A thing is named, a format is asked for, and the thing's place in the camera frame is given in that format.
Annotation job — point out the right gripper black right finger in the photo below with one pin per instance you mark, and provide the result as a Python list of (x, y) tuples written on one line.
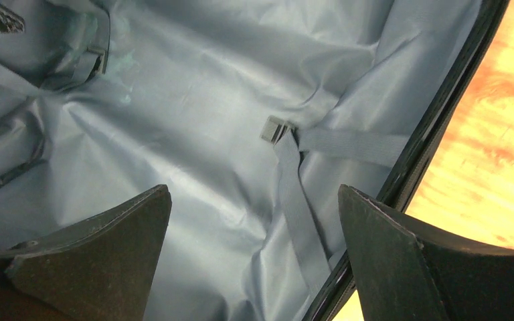
[(406, 269)]

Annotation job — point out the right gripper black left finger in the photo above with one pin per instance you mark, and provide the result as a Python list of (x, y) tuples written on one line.
[(101, 268)]

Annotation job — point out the yellow Pikachu hard-shell suitcase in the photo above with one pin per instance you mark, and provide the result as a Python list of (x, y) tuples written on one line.
[(252, 113)]

